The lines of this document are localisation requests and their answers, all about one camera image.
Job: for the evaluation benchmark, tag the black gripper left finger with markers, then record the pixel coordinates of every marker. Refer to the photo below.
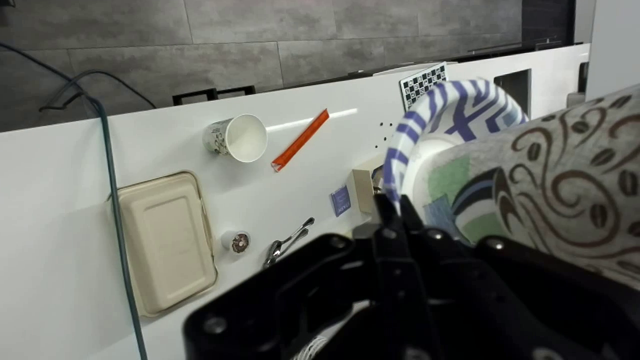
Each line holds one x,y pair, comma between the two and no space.
390,266

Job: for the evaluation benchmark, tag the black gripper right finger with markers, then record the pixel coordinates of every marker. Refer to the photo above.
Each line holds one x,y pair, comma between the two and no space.
433,287

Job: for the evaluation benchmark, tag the blue striped paper bowl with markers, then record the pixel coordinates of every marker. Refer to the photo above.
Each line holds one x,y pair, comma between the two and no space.
440,100

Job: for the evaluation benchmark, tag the coffee bean paper cup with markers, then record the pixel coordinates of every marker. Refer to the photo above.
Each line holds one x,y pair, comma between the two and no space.
573,172

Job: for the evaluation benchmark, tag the small patterned paper cup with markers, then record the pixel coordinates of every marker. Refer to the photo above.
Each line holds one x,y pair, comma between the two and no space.
243,139

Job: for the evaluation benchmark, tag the small wooden box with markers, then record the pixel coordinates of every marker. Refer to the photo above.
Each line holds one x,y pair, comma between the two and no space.
363,190

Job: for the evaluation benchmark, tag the blue square sticker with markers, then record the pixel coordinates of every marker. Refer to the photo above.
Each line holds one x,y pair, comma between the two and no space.
340,200

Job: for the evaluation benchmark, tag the orange stick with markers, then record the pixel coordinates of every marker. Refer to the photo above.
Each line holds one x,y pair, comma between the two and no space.
301,141

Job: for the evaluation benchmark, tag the small round metal cap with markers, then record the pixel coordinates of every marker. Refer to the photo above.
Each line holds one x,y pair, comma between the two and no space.
236,243

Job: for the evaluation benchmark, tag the black white calibration board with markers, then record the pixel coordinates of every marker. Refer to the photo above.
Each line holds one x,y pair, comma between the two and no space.
421,83

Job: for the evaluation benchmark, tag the beige lidded container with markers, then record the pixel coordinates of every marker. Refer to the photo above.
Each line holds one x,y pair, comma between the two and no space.
166,243

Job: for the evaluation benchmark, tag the black panel object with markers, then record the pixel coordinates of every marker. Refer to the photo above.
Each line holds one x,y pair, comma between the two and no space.
546,22

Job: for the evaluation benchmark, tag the white cabinet side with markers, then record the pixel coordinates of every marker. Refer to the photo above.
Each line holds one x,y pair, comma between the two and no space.
612,40

